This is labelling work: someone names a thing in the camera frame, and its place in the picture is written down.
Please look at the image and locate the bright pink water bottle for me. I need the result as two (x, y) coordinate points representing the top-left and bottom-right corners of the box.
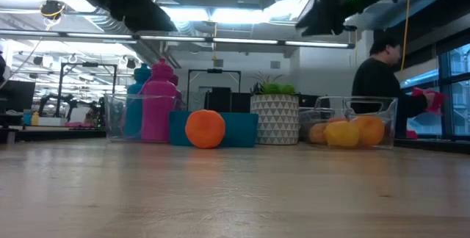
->
(141, 57), (183, 143)

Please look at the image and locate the blue plastic water bottle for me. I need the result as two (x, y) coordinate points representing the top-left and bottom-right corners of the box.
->
(123, 63), (152, 140)

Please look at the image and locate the orange toy sweet potato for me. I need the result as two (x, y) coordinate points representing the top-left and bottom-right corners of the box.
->
(308, 122), (328, 145)

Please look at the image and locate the yellow-orange toy lemon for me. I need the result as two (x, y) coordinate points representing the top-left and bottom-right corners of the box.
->
(322, 120), (361, 148)

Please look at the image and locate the round orange toy fruit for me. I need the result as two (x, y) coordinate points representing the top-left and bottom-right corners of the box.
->
(184, 109), (226, 150)
(350, 115), (386, 148)

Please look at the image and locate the long fluorescent light tube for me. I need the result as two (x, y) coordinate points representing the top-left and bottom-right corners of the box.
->
(0, 28), (355, 50)

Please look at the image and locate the person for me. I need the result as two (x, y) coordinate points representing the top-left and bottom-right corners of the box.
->
(351, 35), (436, 139)

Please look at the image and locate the clear plastic bin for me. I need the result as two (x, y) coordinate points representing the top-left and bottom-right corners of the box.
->
(299, 95), (400, 150)
(104, 93), (188, 143)

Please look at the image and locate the black cabinet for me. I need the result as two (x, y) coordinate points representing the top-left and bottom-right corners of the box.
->
(203, 86), (253, 114)

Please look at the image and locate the potted succulent plant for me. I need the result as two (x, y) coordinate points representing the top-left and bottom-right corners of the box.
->
(250, 71), (300, 146)

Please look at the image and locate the red cloth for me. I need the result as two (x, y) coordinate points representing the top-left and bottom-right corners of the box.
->
(411, 87), (446, 116)

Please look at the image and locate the teal plastic tray bin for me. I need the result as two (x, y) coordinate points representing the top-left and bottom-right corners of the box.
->
(168, 110), (259, 148)

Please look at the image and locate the black monitor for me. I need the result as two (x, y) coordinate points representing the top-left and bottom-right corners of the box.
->
(0, 79), (37, 113)

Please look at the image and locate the black metal frame stand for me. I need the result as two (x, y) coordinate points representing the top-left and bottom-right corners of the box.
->
(57, 61), (118, 118)
(186, 68), (242, 112)

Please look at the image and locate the yellow hanging cable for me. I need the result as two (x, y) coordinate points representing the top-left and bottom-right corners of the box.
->
(398, 0), (411, 72)

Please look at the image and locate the black ceiling cable reel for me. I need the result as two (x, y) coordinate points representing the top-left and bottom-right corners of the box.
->
(39, 0), (66, 21)

